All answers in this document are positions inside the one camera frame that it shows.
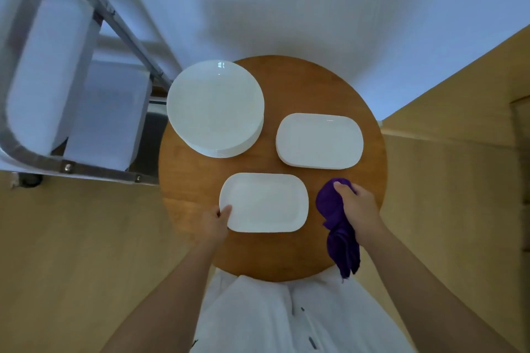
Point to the person's left hand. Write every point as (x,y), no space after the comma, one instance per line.
(217,224)

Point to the person's right hand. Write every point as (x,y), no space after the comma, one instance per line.
(362,212)

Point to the purple cleaning cloth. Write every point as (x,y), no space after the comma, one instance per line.
(331,204)

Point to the white oblong serving plate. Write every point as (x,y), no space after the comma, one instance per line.
(265,204)

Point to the stack of white rectangular plates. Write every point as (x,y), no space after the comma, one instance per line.
(319,141)

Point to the stack of white round plates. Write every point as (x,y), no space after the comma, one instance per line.
(215,106)

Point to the steel three-tier cart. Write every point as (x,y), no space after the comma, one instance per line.
(54,88)

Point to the person's right forearm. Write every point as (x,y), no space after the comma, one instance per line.
(430,303)

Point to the person's left forearm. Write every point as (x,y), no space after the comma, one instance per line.
(165,307)

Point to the person's white garment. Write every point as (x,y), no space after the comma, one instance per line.
(256,319)

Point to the round wooden side table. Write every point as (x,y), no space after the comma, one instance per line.
(290,88)

